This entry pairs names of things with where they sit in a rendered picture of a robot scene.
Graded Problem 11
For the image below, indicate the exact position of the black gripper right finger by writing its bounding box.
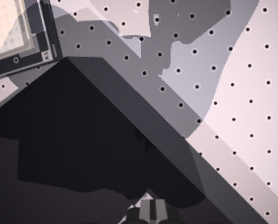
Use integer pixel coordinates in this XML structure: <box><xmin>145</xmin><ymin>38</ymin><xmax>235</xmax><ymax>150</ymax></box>
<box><xmin>153</xmin><ymin>199</ymin><xmax>186</xmax><ymax>224</ymax></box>

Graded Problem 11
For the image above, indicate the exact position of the grey perforated base plate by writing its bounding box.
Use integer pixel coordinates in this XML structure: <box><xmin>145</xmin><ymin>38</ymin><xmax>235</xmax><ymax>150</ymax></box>
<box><xmin>50</xmin><ymin>0</ymin><xmax>278</xmax><ymax>224</ymax></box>

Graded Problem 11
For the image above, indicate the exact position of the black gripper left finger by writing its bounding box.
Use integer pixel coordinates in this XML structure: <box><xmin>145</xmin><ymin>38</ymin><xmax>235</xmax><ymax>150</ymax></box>
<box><xmin>121</xmin><ymin>199</ymin><xmax>153</xmax><ymax>224</ymax></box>

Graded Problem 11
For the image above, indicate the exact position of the white and dark grey lab machine with lid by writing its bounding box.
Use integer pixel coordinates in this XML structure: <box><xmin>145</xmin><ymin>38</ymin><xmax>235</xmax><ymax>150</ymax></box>
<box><xmin>0</xmin><ymin>56</ymin><xmax>268</xmax><ymax>224</ymax></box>

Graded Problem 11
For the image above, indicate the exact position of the cream plate with grid of round wells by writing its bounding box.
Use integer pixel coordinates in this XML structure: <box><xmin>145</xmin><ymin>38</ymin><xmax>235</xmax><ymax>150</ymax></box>
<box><xmin>0</xmin><ymin>0</ymin><xmax>34</xmax><ymax>60</ymax></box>

